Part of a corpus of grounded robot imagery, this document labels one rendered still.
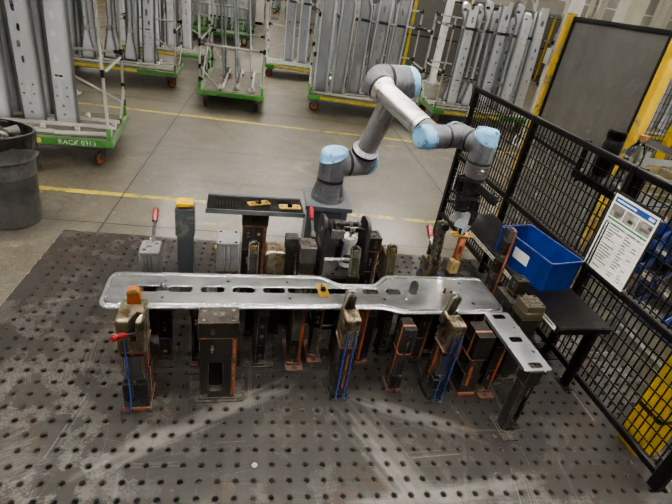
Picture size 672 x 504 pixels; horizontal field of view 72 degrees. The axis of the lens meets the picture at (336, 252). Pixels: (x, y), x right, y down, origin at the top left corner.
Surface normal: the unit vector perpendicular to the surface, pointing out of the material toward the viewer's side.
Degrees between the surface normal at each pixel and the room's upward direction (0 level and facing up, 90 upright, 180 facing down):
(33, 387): 0
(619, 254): 90
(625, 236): 90
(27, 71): 87
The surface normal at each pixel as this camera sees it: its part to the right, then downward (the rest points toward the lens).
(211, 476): 0.15, -0.85
